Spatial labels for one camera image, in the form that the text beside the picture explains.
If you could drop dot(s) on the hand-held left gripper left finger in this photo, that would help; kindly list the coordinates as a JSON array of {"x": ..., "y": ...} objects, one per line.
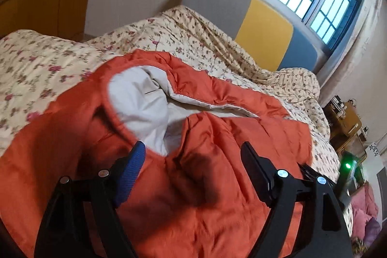
[{"x": 133, "y": 168}]

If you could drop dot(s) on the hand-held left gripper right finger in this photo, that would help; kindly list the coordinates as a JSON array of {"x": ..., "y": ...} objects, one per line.
[{"x": 257, "y": 173}]

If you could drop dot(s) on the pink cloth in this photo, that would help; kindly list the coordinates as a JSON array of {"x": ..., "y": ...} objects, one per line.
[{"x": 364, "y": 206}]

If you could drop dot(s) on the wooden nightstand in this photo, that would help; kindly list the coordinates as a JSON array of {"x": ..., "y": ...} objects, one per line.
[{"x": 344, "y": 125}]

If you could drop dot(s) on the beige small-floral bed cover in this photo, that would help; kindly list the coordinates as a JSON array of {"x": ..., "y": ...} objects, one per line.
[{"x": 217, "y": 46}]

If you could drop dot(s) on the beige patterned curtain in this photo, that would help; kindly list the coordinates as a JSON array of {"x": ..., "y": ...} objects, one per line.
[{"x": 356, "y": 43}]

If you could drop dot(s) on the grey yellow blue headboard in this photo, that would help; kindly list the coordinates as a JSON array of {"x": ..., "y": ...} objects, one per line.
[{"x": 263, "y": 25}]

